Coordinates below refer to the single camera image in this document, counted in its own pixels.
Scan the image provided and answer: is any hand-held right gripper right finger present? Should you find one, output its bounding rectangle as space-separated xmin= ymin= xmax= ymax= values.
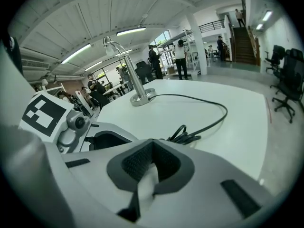
xmin=129 ymin=138 xmax=285 ymax=228

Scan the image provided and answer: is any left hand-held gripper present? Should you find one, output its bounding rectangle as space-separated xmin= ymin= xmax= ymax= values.
xmin=18 ymin=91 xmax=140 ymax=154

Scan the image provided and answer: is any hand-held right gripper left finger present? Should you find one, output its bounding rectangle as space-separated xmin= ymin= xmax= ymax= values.
xmin=45 ymin=138 xmax=158 ymax=228

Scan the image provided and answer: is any silver desk lamp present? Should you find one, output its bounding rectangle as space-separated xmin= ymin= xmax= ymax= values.
xmin=102 ymin=36 xmax=156 ymax=107

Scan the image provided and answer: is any white work table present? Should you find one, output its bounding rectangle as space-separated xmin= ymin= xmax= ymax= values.
xmin=102 ymin=81 xmax=130 ymax=97

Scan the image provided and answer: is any long ceiling light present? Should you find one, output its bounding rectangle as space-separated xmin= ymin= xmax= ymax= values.
xmin=116 ymin=27 xmax=147 ymax=37
xmin=84 ymin=60 xmax=103 ymax=72
xmin=60 ymin=43 xmax=92 ymax=65

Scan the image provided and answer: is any white air conditioner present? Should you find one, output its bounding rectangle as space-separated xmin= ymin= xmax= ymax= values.
xmin=20 ymin=58 xmax=51 ymax=71

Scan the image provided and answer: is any white metal shelf rack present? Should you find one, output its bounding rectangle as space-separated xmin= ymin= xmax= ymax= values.
xmin=157 ymin=29 xmax=202 ymax=76

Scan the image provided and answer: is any white round pillar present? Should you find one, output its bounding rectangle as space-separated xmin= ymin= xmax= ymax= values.
xmin=187 ymin=10 xmax=209 ymax=76

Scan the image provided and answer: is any black mesh office chair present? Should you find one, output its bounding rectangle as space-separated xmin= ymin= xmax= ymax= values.
xmin=270 ymin=47 xmax=304 ymax=124
xmin=264 ymin=44 xmax=286 ymax=75

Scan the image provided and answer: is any brown staircase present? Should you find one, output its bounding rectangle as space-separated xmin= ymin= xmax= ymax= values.
xmin=228 ymin=25 xmax=261 ymax=67

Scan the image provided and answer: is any black balcony railing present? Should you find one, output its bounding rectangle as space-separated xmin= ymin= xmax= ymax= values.
xmin=198 ymin=19 xmax=225 ymax=34

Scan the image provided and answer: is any black lamp cable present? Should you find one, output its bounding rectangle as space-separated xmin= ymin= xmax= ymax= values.
xmin=147 ymin=94 xmax=228 ymax=145

